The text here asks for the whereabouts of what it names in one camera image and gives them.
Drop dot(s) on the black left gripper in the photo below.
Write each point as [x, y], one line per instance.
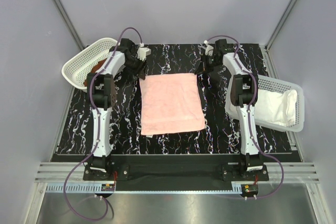
[139, 71]

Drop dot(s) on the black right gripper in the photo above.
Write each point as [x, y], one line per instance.
[203, 67]

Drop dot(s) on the brown towel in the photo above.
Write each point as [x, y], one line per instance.
[95, 69]

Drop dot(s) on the pink towel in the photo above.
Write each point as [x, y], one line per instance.
[170, 104]

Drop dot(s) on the white towel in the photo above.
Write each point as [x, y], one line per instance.
[276, 109]

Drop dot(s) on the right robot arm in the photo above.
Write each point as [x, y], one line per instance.
[243, 94]

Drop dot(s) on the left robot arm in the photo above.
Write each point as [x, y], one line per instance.
[102, 95]

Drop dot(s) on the white perforated basket left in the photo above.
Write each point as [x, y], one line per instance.
[75, 70]

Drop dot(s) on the white perforated basket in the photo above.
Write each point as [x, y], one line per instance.
[276, 85]
[75, 70]

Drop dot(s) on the white perforated basket right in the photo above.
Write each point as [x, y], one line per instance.
[276, 85]

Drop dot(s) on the left controller board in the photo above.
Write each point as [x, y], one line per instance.
[108, 187]

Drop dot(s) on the controller board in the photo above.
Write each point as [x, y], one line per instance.
[108, 187]
[250, 190]

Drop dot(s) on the right controller board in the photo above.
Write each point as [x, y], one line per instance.
[250, 190]

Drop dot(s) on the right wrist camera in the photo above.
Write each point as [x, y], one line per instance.
[208, 51]

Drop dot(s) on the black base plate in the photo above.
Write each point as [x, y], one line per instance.
[172, 173]

